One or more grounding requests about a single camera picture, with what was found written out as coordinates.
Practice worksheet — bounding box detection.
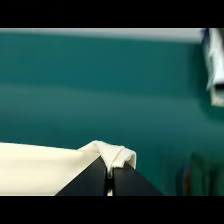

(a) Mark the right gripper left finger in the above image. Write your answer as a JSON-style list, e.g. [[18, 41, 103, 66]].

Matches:
[[55, 156, 110, 197]]

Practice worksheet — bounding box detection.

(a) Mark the white garment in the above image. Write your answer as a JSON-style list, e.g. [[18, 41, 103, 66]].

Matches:
[[0, 140, 138, 197]]

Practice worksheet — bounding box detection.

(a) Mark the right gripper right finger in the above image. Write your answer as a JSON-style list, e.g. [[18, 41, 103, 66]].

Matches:
[[112, 161, 164, 197]]

